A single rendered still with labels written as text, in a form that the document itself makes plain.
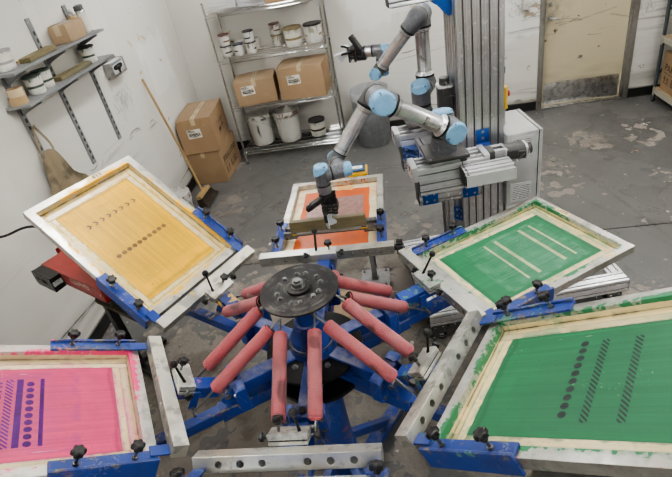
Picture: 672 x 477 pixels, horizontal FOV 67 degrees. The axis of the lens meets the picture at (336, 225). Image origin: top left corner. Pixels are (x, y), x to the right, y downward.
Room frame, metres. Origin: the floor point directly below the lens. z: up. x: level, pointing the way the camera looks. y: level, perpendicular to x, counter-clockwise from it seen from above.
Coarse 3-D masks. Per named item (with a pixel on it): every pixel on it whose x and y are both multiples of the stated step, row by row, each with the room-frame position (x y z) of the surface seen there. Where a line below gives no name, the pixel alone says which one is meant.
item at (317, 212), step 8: (336, 192) 2.79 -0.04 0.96; (312, 200) 2.75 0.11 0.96; (304, 208) 2.67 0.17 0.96; (320, 208) 2.63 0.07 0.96; (304, 216) 2.57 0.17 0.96; (312, 216) 2.55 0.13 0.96; (320, 216) 2.54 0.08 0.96; (296, 240) 2.33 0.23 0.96; (304, 240) 2.32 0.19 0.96; (312, 240) 2.30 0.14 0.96; (320, 240) 2.29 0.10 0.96; (296, 248) 2.26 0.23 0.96; (304, 248) 2.24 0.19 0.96
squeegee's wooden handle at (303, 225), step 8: (336, 216) 2.25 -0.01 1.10; (344, 216) 2.24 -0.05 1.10; (352, 216) 2.23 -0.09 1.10; (360, 216) 2.22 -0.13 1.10; (296, 224) 2.28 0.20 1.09; (304, 224) 2.27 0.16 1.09; (312, 224) 2.26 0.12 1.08; (320, 224) 2.26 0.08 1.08; (336, 224) 2.24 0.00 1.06; (344, 224) 2.23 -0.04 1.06; (352, 224) 2.23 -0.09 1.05; (360, 224) 2.22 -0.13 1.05; (296, 232) 2.28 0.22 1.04
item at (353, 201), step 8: (344, 192) 2.76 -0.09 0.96; (352, 192) 2.74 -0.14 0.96; (360, 192) 2.72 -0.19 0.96; (368, 192) 2.70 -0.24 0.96; (344, 200) 2.67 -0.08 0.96; (352, 200) 2.65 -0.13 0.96; (360, 200) 2.63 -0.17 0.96; (368, 200) 2.61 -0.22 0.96; (344, 208) 2.57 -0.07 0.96; (352, 208) 2.55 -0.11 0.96; (360, 208) 2.53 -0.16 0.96; (368, 208) 2.52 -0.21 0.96; (368, 216) 2.43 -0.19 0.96; (344, 232) 2.32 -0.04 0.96; (352, 232) 2.30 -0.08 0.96; (360, 232) 2.29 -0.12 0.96; (336, 240) 2.26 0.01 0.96; (344, 240) 2.24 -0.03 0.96; (352, 240) 2.23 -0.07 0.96; (360, 240) 2.21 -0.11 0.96
